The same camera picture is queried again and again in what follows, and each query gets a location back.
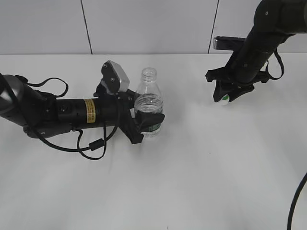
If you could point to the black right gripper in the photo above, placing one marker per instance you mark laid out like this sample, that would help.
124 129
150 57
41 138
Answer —
225 82

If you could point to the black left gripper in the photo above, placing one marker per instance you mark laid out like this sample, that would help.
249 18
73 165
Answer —
114 110

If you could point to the white green bottle cap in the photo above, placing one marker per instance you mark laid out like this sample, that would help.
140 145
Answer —
224 100

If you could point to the clear cestbon water bottle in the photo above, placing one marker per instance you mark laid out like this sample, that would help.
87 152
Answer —
148 97

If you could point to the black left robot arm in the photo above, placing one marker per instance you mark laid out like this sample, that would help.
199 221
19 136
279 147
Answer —
52 115

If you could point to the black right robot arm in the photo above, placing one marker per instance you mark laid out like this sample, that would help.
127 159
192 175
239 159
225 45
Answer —
274 22

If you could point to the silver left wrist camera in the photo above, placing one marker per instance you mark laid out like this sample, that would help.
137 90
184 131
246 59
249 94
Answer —
114 78

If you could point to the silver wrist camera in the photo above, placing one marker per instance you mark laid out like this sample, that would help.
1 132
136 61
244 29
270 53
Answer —
114 78
228 43

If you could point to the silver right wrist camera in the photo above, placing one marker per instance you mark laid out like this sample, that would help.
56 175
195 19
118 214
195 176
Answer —
228 43

